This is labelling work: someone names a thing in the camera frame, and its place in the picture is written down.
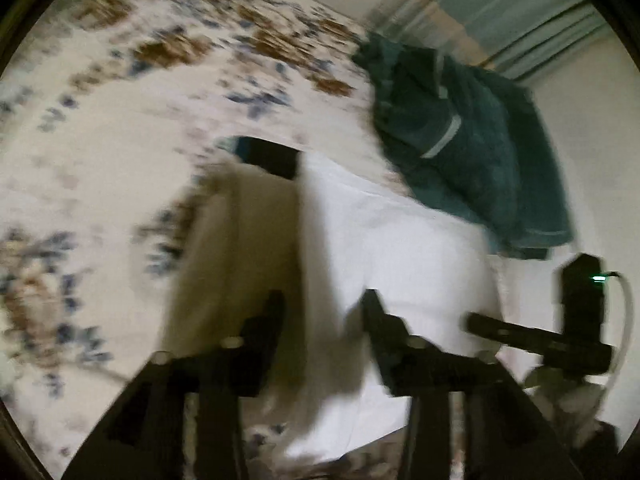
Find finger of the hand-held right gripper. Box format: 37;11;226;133
466;312;551;358

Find green striped curtain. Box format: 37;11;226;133
365;0;613;83

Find dark green blanket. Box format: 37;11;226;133
352;32;573;261

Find white cable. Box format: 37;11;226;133
600;271;632;376

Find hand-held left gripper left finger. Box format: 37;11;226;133
62;290;286;480

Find floral bedspread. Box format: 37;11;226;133
0;0;416;480

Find beige folded shirt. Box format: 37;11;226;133
165;165;306;391

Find black folded clothes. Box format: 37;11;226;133
235;136;301;181

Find white t-shirt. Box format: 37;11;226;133
280;152;506;463

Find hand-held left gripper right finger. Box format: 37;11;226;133
361;289;583;480

